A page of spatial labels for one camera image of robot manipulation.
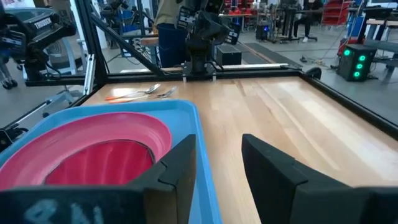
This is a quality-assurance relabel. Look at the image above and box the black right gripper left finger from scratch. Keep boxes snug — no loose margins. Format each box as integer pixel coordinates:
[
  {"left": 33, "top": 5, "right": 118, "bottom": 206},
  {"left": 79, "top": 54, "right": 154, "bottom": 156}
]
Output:
[{"left": 0, "top": 134, "right": 197, "bottom": 224}]

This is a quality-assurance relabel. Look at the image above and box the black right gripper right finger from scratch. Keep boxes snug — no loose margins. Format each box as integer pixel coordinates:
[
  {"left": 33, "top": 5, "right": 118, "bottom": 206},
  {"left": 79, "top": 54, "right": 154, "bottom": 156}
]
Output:
[{"left": 242, "top": 133, "right": 398, "bottom": 224}]

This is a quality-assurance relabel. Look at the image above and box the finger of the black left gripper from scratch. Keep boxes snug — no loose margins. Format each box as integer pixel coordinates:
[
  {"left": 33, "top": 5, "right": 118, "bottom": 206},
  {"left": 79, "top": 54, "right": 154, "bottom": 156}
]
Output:
[
  {"left": 224, "top": 22, "right": 242, "bottom": 46},
  {"left": 176, "top": 5, "right": 196, "bottom": 31}
]

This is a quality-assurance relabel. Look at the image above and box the fork with orange handle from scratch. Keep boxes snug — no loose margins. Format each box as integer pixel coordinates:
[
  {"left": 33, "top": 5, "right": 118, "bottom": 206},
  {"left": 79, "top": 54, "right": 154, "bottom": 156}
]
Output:
[{"left": 108, "top": 86, "right": 178, "bottom": 104}]

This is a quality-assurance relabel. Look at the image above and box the spoon with orange handle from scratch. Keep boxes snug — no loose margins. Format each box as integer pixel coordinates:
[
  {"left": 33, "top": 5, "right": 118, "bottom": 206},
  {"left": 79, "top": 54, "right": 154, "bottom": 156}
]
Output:
[{"left": 104, "top": 83, "right": 162, "bottom": 101}]

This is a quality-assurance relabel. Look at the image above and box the pink plastic plate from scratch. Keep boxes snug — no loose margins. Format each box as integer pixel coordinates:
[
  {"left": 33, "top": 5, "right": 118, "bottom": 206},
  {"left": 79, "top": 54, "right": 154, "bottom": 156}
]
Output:
[{"left": 0, "top": 111, "right": 173, "bottom": 191}]

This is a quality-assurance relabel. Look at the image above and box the light blue plastic tray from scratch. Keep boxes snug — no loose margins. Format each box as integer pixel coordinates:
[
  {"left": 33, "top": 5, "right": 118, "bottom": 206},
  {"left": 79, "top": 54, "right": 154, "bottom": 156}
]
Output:
[{"left": 0, "top": 99, "right": 223, "bottom": 224}]

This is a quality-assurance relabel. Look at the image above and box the black box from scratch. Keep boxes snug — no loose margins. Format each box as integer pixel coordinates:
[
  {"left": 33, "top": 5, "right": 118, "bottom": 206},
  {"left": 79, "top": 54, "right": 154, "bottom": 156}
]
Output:
[{"left": 216, "top": 44, "right": 243, "bottom": 66}]

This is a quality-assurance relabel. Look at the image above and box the person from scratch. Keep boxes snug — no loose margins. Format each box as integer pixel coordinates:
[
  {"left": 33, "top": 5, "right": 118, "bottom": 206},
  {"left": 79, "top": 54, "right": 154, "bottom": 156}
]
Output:
[
  {"left": 154, "top": 0, "right": 190, "bottom": 68},
  {"left": 293, "top": 0, "right": 325, "bottom": 44}
]

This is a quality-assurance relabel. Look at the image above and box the black floor mat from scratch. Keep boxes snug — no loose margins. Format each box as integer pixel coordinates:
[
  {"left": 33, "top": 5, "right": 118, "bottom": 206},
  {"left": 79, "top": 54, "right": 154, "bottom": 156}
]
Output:
[{"left": 242, "top": 42, "right": 302, "bottom": 68}]

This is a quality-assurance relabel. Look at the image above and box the red shelving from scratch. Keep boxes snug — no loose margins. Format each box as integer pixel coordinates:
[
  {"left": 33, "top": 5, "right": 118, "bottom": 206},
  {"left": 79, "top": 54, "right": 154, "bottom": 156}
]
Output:
[{"left": 322, "top": 0, "right": 355, "bottom": 26}]

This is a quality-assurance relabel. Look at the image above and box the black computer with green lights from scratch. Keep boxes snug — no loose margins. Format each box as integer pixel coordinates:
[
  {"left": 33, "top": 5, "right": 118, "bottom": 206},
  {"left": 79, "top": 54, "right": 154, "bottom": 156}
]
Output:
[{"left": 337, "top": 43, "right": 378, "bottom": 82}]

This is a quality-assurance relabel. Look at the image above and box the black metal table frame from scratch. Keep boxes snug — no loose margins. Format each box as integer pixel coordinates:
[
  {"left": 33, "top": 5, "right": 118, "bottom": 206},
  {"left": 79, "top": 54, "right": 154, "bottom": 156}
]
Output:
[{"left": 0, "top": 0, "right": 398, "bottom": 141}]

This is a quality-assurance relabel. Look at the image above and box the silver aluminium bracket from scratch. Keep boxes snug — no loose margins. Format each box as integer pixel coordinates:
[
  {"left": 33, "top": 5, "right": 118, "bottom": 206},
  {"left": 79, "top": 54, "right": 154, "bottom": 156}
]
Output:
[{"left": 82, "top": 54, "right": 96, "bottom": 96}]

